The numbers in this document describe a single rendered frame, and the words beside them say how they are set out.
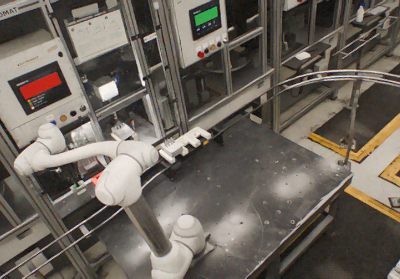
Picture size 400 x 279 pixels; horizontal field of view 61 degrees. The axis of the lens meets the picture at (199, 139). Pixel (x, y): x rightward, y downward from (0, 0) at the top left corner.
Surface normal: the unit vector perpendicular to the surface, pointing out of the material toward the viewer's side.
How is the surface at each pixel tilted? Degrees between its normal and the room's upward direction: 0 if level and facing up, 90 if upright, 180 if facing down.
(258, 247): 0
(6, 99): 90
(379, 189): 0
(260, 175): 0
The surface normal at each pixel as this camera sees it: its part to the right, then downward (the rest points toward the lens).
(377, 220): -0.13, -0.76
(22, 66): 0.65, 0.42
